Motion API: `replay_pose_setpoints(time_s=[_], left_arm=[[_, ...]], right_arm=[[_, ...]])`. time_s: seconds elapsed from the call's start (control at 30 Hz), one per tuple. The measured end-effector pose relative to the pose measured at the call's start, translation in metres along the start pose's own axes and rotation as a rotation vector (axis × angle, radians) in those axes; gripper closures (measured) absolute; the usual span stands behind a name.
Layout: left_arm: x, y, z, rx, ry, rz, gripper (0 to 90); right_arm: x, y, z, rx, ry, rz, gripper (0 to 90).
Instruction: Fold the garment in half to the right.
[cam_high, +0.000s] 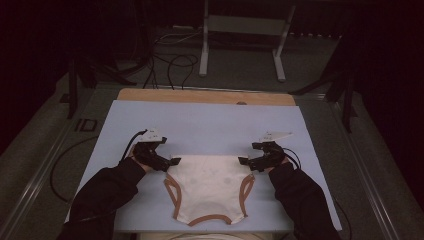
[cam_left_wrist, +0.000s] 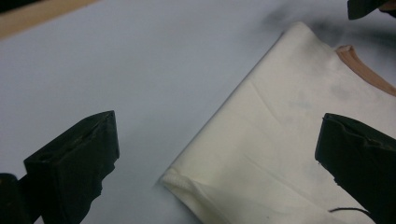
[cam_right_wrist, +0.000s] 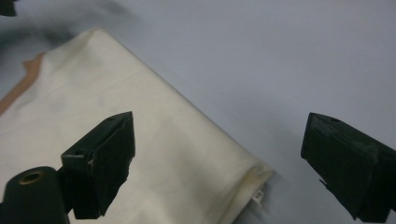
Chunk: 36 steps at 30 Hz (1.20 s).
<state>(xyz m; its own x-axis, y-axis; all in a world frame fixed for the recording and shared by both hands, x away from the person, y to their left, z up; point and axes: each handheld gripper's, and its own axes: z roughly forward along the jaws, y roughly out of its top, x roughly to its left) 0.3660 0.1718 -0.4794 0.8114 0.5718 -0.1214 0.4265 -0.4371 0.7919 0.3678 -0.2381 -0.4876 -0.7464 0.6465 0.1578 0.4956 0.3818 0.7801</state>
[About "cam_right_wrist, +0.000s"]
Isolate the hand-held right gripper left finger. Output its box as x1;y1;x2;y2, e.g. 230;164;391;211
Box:
60;111;136;220

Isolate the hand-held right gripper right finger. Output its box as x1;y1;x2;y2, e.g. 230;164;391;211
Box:
300;111;396;224

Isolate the cream baby bodysuit brown trim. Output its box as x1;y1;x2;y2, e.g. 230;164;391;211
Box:
0;27;276;224

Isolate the light blue mat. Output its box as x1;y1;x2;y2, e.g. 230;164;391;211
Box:
0;0;396;224

